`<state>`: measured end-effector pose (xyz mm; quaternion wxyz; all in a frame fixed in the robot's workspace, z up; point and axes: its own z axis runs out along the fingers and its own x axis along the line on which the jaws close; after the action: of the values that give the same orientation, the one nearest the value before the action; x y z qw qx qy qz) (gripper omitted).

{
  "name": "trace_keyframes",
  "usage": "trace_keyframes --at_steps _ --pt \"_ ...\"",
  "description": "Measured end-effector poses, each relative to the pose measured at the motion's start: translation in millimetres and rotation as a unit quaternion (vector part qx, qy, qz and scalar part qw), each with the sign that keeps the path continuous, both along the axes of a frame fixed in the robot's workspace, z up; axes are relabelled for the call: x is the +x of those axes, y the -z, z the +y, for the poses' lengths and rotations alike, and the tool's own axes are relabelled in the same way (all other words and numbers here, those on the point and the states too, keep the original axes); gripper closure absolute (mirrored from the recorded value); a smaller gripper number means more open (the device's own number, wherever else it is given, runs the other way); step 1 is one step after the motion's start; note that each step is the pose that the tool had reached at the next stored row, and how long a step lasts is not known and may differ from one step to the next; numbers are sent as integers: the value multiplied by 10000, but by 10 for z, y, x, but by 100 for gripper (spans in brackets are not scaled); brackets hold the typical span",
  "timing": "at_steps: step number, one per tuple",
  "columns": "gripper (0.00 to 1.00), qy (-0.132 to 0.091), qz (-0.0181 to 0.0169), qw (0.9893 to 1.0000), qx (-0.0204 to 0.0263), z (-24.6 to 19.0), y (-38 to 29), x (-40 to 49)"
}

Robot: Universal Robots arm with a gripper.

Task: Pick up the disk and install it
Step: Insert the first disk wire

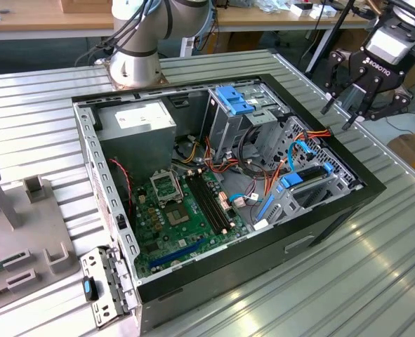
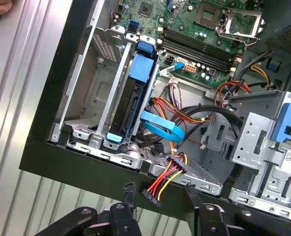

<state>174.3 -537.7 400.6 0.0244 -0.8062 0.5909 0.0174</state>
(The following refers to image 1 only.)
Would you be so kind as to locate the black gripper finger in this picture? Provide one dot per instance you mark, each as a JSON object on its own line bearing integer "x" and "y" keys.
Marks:
{"x": 333, "y": 59}
{"x": 368, "y": 102}

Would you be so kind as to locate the hard disk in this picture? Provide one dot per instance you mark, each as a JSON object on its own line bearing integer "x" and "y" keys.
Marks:
{"x": 291, "y": 180}

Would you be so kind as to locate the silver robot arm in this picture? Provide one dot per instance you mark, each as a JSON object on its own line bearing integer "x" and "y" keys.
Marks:
{"x": 140, "y": 38}

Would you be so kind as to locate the grey metal disk bay cage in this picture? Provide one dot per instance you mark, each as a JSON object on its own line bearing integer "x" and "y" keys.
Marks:
{"x": 337, "y": 154}

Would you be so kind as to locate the black tripod leg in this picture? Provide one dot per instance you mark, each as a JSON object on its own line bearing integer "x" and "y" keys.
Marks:
{"x": 328, "y": 38}

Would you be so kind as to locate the brown cardboard box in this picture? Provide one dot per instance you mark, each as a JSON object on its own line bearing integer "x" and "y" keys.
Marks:
{"x": 347, "y": 42}

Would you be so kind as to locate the small white box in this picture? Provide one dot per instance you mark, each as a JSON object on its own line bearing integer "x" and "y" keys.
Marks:
{"x": 323, "y": 12}

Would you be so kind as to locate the white table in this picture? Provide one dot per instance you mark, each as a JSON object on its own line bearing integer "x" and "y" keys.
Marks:
{"x": 414, "y": 125}

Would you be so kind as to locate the white box with black top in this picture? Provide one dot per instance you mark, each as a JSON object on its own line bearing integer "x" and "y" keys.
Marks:
{"x": 300, "y": 12}

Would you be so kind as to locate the cardboard box with yellow tape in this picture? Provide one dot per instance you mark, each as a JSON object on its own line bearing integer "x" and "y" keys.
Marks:
{"x": 412, "y": 147}

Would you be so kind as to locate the wooden office desk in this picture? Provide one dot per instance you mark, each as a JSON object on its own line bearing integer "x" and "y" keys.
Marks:
{"x": 35, "y": 21}
{"x": 263, "y": 22}

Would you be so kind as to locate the blue plastic drive latch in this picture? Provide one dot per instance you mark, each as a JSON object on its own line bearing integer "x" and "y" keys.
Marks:
{"x": 233, "y": 100}

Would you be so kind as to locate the grey optical drive cage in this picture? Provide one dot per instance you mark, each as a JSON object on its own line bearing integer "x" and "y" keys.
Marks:
{"x": 224, "y": 135}

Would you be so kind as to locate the white tag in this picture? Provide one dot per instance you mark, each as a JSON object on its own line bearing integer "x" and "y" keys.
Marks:
{"x": 260, "y": 225}

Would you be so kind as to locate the black RAM slot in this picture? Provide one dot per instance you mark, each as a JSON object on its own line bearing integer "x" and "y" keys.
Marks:
{"x": 208, "y": 203}
{"x": 203, "y": 203}
{"x": 218, "y": 203}
{"x": 213, "y": 203}

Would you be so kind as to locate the grey power supply unit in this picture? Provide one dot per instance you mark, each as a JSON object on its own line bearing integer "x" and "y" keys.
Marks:
{"x": 137, "y": 144}

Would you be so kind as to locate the green motherboard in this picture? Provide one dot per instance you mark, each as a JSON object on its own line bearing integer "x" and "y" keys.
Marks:
{"x": 193, "y": 233}

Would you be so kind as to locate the black PC case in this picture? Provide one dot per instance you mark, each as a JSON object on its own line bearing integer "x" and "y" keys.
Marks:
{"x": 228, "y": 274}

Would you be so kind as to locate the blue expansion slot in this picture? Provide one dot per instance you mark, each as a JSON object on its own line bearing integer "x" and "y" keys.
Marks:
{"x": 179, "y": 252}

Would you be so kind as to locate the grey parts rack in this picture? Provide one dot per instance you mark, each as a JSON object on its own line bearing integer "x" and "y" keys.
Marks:
{"x": 35, "y": 238}

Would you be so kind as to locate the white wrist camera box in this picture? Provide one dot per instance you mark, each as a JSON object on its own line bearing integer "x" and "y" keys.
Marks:
{"x": 389, "y": 44}

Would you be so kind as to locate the grey metal slot bracket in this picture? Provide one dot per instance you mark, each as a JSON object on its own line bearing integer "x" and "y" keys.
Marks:
{"x": 102, "y": 272}

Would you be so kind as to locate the blue black bracket latch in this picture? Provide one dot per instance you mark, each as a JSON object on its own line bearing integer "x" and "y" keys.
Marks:
{"x": 92, "y": 289}

